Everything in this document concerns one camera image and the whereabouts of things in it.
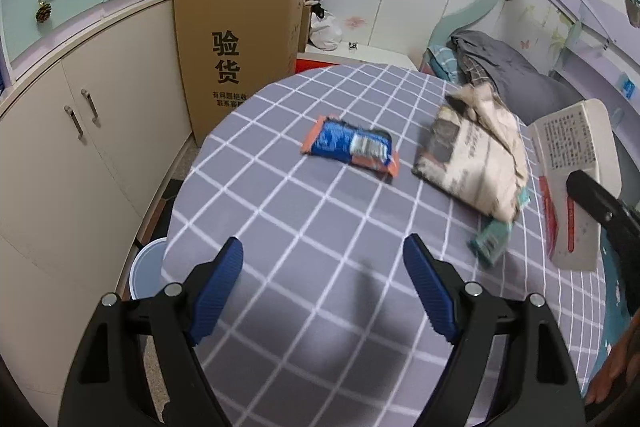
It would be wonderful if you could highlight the small teal wrapper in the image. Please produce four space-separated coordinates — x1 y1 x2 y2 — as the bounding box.
468 186 530 267

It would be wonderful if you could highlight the blue snack wrapper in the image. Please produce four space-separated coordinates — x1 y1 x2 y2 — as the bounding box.
300 116 400 176

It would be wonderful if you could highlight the grey duvet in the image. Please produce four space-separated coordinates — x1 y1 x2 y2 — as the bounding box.
451 30 582 124

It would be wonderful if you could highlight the white plastic bag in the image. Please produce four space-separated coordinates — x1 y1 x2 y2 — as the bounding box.
309 11 343 51

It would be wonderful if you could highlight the newspaper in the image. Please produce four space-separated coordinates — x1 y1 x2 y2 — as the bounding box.
412 82 528 223

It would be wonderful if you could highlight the grey checked bed sheet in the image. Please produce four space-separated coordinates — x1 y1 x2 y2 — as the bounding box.
162 65 605 426

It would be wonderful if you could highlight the person's right hand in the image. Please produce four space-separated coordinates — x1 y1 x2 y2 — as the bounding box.
585 312 639 405

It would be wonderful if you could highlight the large brown cardboard box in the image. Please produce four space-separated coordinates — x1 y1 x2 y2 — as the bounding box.
174 0 304 145

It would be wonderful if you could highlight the red storage box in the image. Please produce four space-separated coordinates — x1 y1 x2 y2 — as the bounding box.
295 57 336 74

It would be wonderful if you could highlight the beige low cabinet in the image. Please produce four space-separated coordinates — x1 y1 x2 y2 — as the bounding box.
1 0 191 425

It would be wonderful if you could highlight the light blue trash bin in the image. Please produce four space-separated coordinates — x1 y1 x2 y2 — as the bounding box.
128 237 167 300

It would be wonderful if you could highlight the white blue carton box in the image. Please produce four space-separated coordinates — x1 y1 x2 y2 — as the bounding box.
528 98 622 272

